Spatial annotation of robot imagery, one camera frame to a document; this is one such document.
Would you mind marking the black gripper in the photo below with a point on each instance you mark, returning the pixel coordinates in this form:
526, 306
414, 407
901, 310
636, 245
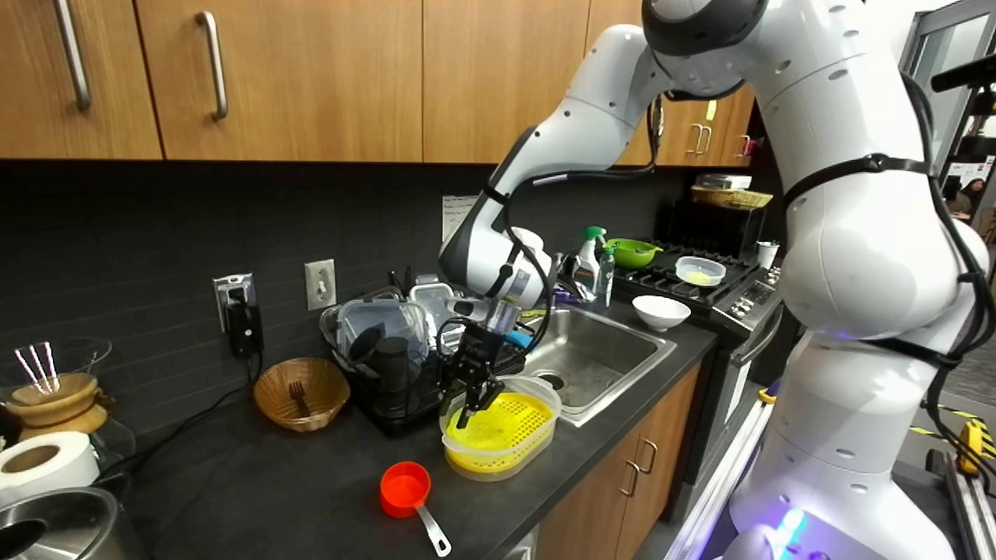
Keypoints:
484, 356

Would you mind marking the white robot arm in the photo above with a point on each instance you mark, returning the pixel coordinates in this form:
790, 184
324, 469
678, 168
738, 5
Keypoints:
861, 258

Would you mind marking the wooden bowl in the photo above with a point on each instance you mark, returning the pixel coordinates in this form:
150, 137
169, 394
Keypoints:
279, 398

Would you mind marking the white ceramic bowl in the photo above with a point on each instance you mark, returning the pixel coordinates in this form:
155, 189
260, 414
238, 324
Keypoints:
660, 312

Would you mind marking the dark green bowl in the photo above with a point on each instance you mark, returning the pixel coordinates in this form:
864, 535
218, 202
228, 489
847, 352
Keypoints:
633, 252

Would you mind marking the white bowl with food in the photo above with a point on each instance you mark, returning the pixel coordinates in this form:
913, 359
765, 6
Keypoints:
700, 273

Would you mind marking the yellow strainer insert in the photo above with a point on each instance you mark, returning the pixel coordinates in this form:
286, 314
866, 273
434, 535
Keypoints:
530, 411

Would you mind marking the black dish rack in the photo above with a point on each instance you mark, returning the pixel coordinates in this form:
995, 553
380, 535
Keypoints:
400, 402

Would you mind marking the black cup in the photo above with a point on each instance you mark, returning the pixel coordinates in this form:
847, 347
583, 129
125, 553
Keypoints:
391, 364

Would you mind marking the clear rectangular food container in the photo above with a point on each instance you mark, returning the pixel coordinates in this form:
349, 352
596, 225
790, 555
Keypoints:
429, 300

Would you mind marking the red measuring cup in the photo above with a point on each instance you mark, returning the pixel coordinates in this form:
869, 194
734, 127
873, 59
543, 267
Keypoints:
401, 489

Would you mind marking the stainless steel sink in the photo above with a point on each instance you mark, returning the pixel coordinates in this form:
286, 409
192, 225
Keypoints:
596, 359

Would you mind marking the white spray bottle green top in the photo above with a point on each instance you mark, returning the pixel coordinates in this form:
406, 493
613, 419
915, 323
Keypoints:
592, 273

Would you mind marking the white paper sign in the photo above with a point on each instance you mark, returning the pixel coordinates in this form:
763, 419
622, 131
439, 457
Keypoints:
451, 213

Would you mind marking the black power plug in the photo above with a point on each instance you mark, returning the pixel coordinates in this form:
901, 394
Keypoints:
242, 324

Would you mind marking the black stove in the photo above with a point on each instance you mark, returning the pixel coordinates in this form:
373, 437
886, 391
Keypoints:
748, 300

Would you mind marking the black toaster oven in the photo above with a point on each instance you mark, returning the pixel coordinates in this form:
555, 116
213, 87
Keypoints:
718, 231

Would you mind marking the small white cup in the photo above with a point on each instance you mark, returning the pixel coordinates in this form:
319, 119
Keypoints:
765, 255

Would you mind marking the woven basket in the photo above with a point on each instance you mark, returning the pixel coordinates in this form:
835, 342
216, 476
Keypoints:
728, 197

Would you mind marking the utensil holder with sticks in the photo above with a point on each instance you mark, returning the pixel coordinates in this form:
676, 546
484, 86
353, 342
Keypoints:
55, 398

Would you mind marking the white pink straw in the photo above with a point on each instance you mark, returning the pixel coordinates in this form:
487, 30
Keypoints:
49, 364
42, 369
29, 369

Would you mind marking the stainless steel kettle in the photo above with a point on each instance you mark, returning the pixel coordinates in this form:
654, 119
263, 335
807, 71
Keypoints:
67, 528

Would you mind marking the white paper towel roll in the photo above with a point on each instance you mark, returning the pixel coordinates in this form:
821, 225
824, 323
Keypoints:
48, 466

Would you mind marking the yellow black tool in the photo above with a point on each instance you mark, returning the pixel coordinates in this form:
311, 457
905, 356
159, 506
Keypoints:
976, 446

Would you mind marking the white switch plate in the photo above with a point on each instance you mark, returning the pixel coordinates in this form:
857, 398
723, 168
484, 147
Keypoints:
319, 285

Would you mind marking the white wall outlet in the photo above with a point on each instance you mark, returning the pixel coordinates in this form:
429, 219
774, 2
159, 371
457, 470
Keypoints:
218, 289

